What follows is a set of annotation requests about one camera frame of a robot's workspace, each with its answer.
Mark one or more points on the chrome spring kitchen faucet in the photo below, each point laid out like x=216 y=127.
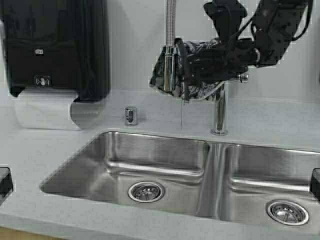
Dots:
x=171 y=67

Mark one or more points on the black paper towel dispenser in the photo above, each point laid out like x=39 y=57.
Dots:
x=57 y=44

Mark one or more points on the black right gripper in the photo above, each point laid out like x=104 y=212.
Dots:
x=212 y=61

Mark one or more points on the robot base right corner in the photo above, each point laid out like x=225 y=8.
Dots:
x=314 y=187

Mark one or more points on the small chrome sink air gap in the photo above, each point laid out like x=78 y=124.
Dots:
x=131 y=116

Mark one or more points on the white paper towel sheet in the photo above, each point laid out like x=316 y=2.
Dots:
x=52 y=109

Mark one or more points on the robot base left corner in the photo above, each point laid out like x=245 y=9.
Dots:
x=6 y=184

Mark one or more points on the black white patterned cloth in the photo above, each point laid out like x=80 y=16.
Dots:
x=184 y=87

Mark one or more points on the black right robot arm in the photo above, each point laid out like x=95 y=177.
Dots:
x=261 y=42

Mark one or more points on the stainless steel double sink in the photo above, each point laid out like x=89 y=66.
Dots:
x=239 y=183

